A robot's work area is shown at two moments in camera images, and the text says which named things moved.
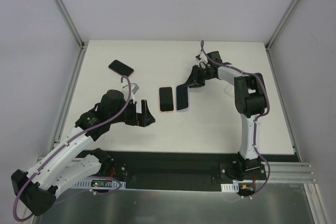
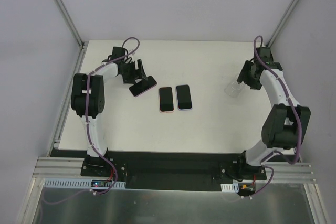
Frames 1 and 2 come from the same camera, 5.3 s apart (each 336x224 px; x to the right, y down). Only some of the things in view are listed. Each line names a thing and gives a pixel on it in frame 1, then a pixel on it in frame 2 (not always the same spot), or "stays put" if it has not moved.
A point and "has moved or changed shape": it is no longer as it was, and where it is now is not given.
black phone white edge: (182, 98) stays put
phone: (121, 68) has moved or changed shape
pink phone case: (166, 105) stays put
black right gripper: (197, 76) → (245, 73)
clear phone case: (229, 89) stays put
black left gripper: (138, 116) → (137, 72)
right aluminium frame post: (295, 1) stays put
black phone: (166, 99) stays put
